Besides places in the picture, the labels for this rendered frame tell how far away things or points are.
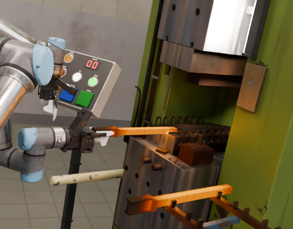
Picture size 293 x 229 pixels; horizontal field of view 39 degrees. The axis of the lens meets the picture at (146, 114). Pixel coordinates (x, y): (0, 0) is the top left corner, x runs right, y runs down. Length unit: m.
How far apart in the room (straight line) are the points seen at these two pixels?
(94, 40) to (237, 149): 3.27
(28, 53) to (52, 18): 3.36
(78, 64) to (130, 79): 2.82
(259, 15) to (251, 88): 0.27
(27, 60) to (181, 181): 0.76
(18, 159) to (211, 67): 0.84
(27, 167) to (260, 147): 0.85
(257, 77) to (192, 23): 0.33
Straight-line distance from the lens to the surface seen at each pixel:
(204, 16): 1.65
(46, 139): 1.47
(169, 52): 1.78
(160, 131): 1.75
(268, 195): 1.62
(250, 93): 1.62
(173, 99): 2.02
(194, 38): 1.67
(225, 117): 2.18
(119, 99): 4.96
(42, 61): 1.26
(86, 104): 2.02
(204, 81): 1.80
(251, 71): 1.62
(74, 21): 4.67
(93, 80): 2.06
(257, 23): 1.61
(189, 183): 1.68
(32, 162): 1.49
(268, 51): 1.61
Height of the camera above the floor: 1.49
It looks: 14 degrees down
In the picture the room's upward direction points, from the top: 11 degrees clockwise
